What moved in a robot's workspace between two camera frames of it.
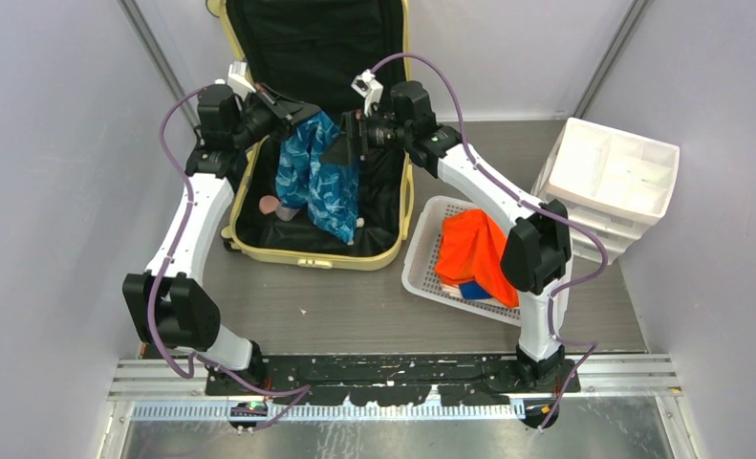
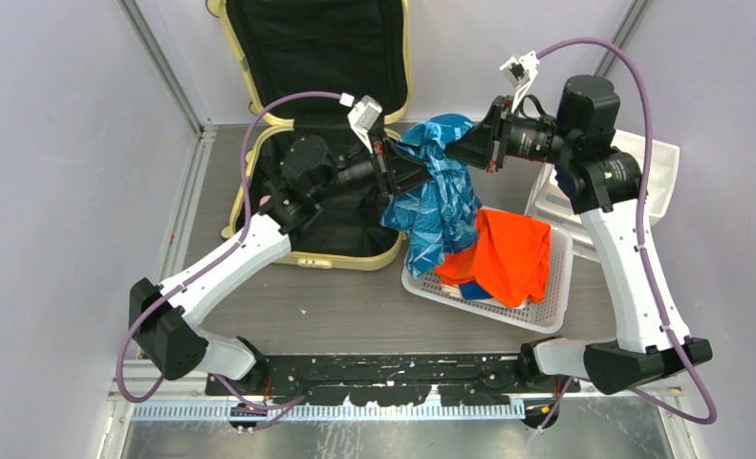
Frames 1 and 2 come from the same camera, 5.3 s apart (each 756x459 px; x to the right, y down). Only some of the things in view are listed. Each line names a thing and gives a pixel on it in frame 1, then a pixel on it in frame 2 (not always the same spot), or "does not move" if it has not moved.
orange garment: [470, 250] does not move
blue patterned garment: [329, 190] to [439, 217]
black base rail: [386, 381] does not move
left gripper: [279, 107] to [397, 169]
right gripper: [338, 151] to [473, 146]
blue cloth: [472, 290] does not move
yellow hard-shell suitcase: [311, 52] does not move
